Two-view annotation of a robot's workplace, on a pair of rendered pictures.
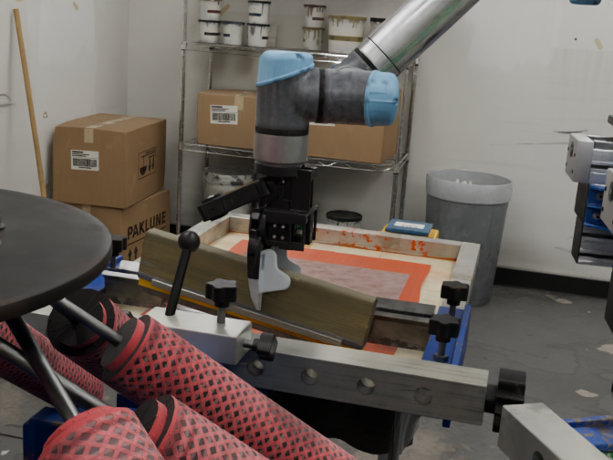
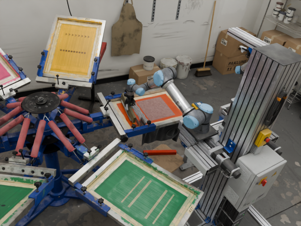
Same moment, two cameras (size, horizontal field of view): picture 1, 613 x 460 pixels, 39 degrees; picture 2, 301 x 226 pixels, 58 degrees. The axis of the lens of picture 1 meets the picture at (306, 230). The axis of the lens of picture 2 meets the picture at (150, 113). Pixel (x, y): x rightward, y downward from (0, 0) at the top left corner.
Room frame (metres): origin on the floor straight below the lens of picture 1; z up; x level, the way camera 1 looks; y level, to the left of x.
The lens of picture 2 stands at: (-0.16, -1.64, 2.75)
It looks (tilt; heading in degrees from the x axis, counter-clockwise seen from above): 39 degrees down; 45
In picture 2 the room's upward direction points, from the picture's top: 8 degrees clockwise
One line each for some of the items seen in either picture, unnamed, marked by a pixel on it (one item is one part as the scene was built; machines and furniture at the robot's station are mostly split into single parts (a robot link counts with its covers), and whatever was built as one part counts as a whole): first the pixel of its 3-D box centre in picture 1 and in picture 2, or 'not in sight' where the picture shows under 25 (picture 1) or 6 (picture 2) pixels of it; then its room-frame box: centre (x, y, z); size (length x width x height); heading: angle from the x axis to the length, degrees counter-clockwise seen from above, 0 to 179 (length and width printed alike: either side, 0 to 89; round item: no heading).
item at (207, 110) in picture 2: not in sight; (204, 113); (1.37, -0.69, 1.42); 0.13 x 0.12 x 0.14; 4
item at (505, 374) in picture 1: (497, 399); (123, 137); (0.93, -0.24, 1.02); 0.07 x 0.06 x 0.07; 167
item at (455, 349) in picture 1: (444, 357); (140, 129); (1.15, -0.21, 0.97); 0.30 x 0.05 x 0.07; 167
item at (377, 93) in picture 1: (355, 96); (139, 89); (1.22, -0.06, 1.33); 0.11 x 0.11 x 0.08; 4
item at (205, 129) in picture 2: not in sight; (201, 123); (1.38, -0.69, 1.31); 0.15 x 0.15 x 0.10
